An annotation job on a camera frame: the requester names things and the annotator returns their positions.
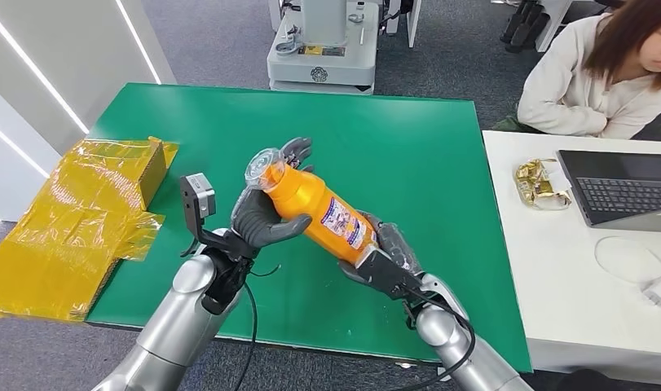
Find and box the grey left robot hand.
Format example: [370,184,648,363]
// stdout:
[230,137,315,251]

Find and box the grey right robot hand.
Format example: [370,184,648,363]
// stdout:
[337,210,425,285]

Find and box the orange plastic bottle with label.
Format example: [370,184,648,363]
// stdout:
[245,147,380,266]

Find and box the gold foil packet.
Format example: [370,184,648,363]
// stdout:
[513,157,573,212]

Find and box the cardboard box in yellow film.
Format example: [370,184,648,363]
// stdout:
[0,135,180,323]

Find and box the white furniture leg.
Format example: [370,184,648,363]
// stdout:
[405,0,423,49]

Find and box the dark grey laptop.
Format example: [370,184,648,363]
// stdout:
[557,149,661,234]

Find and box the person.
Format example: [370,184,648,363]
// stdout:
[516,0,661,142]

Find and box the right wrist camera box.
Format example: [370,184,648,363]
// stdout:
[355,245,424,301]

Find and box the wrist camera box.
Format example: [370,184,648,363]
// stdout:
[355,245,424,301]
[178,172,240,259]

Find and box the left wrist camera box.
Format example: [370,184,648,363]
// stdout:
[178,172,240,259]

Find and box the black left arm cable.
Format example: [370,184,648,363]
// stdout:
[231,264,281,391]

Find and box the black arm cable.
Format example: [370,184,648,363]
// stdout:
[231,264,281,391]
[386,286,478,391]

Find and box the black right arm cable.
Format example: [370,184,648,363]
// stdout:
[386,286,478,391]

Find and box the white cable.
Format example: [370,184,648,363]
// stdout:
[594,235,661,309]

